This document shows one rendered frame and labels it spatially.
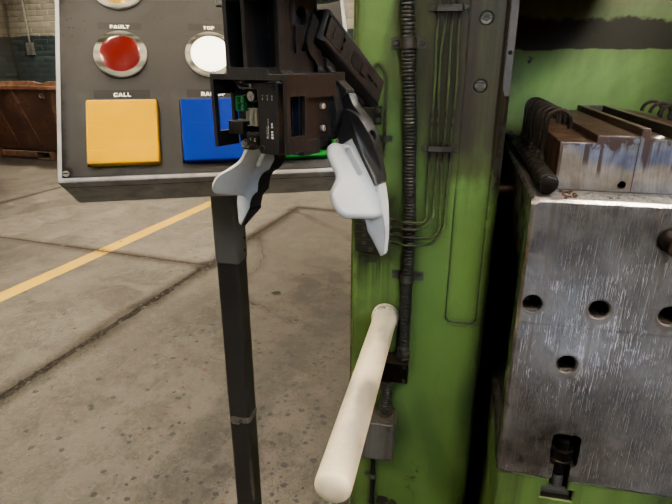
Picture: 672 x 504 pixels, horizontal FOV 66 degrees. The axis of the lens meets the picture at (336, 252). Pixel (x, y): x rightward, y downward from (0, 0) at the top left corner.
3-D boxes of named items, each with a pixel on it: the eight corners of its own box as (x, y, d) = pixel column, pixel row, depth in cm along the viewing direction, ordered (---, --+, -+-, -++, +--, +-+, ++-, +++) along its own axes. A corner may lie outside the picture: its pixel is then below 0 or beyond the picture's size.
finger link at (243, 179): (184, 213, 46) (222, 131, 40) (232, 199, 50) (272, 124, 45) (206, 238, 45) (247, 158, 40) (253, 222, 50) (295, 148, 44)
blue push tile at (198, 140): (251, 158, 58) (246, 96, 60) (183, 160, 57) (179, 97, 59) (251, 163, 60) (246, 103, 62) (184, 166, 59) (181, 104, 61)
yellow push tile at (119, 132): (159, 161, 56) (156, 97, 58) (86, 164, 55) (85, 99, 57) (161, 167, 58) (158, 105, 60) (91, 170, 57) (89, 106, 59)
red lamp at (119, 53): (133, 74, 58) (127, 32, 56) (96, 74, 59) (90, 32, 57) (148, 73, 61) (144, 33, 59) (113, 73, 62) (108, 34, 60)
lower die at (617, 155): (715, 196, 68) (732, 130, 65) (553, 188, 72) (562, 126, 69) (624, 148, 106) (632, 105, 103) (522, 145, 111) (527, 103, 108)
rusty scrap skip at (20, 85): (63, 166, 573) (48, 86, 544) (-60, 157, 631) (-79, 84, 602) (135, 150, 681) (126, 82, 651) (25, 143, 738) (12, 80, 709)
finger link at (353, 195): (349, 275, 37) (286, 163, 38) (388, 251, 42) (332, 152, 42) (380, 258, 35) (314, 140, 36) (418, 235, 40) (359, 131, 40)
